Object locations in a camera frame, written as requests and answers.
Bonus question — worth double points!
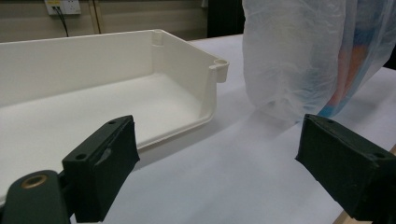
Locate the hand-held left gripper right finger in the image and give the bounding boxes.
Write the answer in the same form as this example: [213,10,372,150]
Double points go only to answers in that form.
[294,113,396,224]

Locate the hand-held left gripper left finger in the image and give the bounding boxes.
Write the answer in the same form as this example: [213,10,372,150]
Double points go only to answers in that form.
[62,115,140,223]

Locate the white plastic bin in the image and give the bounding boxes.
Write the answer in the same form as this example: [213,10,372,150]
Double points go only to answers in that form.
[0,28,231,206]

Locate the blue snack packet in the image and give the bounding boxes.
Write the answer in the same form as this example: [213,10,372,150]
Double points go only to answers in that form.
[318,0,396,119]

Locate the translucent white plastic bag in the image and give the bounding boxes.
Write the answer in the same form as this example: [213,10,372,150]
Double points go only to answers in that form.
[241,0,396,122]

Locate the white table mat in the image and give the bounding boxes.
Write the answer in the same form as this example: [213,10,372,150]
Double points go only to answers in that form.
[0,33,396,224]

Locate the black curtain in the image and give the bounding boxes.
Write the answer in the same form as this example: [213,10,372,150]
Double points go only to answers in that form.
[206,0,246,39]

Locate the black wall cable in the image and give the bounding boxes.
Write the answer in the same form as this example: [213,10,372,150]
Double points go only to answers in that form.
[52,7,69,37]

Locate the white wall socket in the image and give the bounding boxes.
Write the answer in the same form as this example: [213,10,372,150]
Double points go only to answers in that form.
[44,0,82,16]

